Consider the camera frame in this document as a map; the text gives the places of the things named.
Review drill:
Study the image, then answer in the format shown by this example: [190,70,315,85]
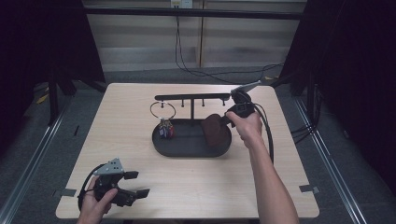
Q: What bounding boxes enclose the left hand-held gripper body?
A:
[92,157,139,208]

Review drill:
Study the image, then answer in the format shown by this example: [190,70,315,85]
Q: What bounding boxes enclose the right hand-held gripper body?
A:
[227,79,263,120]

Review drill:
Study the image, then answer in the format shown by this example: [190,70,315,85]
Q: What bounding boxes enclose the brown leather key pouch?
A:
[200,113,232,147]

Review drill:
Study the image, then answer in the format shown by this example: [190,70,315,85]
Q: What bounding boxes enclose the black key rack with tray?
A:
[151,92,233,159]

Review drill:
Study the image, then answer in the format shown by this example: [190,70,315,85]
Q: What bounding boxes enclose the bunch of coloured key tags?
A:
[158,119,176,140]

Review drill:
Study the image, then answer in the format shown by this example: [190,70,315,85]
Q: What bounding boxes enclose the large metal key ring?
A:
[149,101,177,121]

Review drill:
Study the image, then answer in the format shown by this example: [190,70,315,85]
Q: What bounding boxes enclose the person's right hand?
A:
[225,110,264,150]

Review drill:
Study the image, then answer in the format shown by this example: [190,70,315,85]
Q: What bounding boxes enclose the person's left hand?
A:
[77,176,120,224]

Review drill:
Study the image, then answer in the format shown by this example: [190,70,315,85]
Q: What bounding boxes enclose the grey tape piece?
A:
[298,184,321,194]
[52,188,78,198]

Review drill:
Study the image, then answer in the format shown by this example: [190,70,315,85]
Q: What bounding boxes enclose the yellow tape piece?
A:
[35,92,50,105]

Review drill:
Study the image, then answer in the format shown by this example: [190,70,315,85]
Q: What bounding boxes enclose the black horizontal bar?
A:
[83,7,307,21]

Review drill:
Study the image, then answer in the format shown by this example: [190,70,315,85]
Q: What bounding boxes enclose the dark curtain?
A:
[0,0,106,150]
[278,0,396,195]

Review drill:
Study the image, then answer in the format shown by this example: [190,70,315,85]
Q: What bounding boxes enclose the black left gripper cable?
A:
[77,163,105,211]

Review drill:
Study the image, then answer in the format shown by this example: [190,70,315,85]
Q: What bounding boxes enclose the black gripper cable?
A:
[77,163,105,211]
[252,102,276,165]

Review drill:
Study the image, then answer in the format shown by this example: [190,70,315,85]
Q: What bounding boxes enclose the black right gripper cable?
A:
[252,102,276,165]

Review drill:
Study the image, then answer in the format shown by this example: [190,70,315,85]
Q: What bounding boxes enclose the black floor cables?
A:
[290,83,322,145]

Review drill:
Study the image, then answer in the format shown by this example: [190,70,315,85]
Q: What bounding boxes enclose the black wall cable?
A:
[174,15,285,86]

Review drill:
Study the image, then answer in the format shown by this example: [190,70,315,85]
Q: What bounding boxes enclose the metal floor rail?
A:
[293,98,370,224]
[0,101,73,224]

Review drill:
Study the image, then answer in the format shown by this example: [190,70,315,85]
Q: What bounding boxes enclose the white wall outlet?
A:
[169,0,194,9]

